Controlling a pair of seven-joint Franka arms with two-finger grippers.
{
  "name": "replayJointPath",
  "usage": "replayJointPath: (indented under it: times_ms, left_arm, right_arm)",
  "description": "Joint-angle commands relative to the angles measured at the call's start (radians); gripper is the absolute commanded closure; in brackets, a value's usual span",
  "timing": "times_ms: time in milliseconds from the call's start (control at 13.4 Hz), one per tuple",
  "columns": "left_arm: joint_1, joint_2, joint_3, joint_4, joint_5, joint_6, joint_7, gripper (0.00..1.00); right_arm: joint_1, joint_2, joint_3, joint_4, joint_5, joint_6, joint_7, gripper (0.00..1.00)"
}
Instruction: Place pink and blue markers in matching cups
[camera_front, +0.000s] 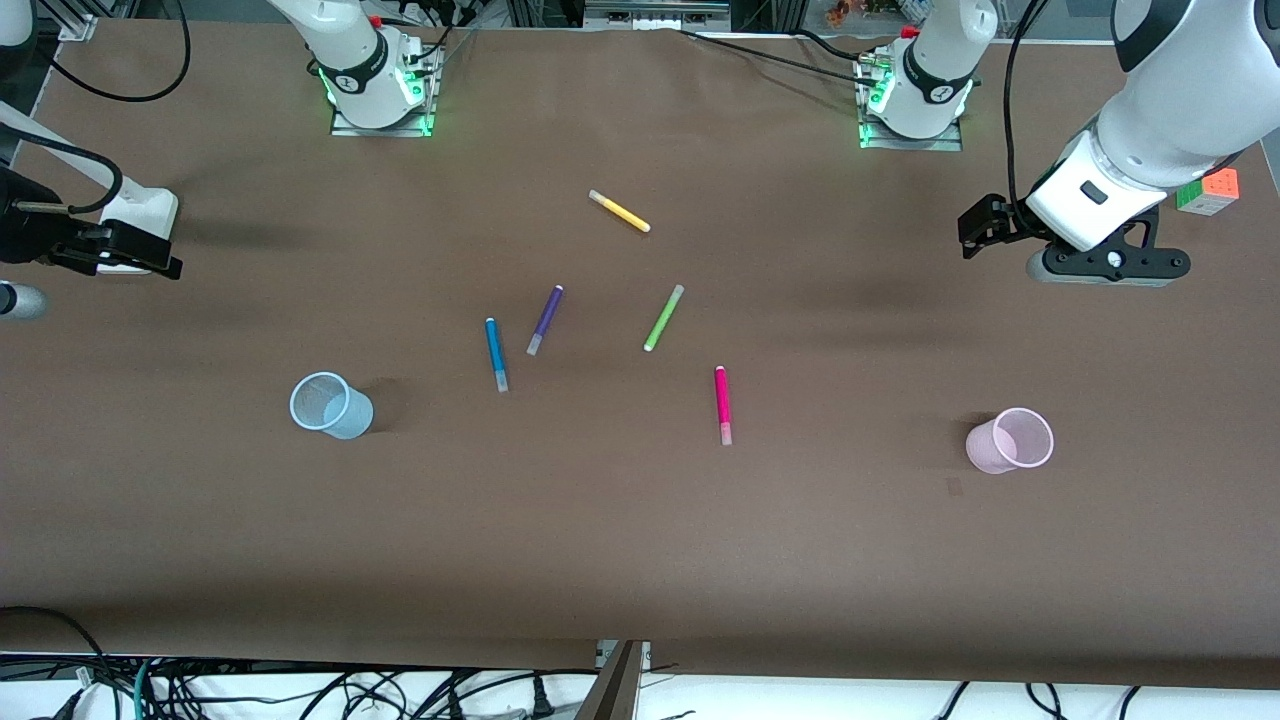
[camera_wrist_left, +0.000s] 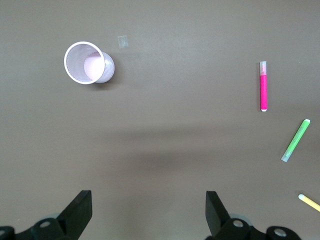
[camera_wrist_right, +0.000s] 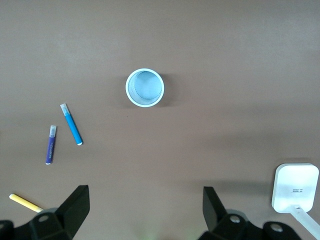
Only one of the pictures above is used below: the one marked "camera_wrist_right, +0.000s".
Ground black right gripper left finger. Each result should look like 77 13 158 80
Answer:
0 184 91 240

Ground purple marker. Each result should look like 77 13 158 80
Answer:
45 124 57 166

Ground light blue mesh cup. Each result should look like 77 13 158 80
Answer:
125 68 165 108

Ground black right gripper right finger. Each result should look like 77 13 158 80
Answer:
198 186 305 240

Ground yellow marker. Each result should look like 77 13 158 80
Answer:
8 193 45 214

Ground blue marker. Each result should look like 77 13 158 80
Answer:
59 103 84 147

